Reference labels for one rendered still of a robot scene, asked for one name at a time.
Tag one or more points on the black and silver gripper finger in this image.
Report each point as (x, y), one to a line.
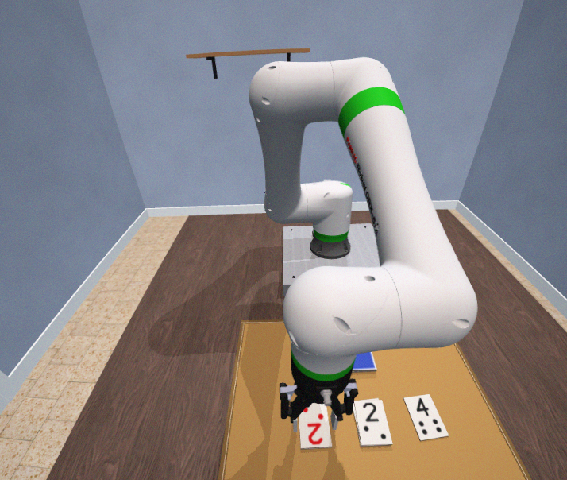
(295, 409)
(351, 392)

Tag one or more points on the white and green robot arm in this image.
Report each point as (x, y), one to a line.
(419, 297)

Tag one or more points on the blue playing card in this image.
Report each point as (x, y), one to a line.
(364, 361)
(314, 427)

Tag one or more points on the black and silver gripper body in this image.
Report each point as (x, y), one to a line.
(305, 396)

